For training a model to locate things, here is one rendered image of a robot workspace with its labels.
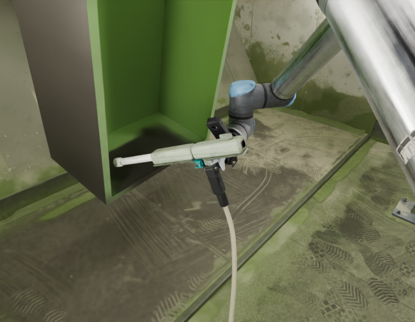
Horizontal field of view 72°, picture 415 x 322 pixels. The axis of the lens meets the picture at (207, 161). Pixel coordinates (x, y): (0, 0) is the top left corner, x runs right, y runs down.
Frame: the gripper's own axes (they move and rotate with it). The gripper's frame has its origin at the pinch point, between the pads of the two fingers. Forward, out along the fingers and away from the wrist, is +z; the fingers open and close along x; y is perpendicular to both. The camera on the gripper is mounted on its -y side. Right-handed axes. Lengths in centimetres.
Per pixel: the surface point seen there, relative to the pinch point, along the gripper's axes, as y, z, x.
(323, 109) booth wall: 51, -204, -11
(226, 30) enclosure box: -33, -47, 1
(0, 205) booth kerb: 12, -1, 129
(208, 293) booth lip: 61, -4, 22
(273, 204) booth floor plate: 62, -70, 9
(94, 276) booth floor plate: 45, 8, 68
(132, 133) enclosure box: -4, -34, 55
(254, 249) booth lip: 64, -34, 11
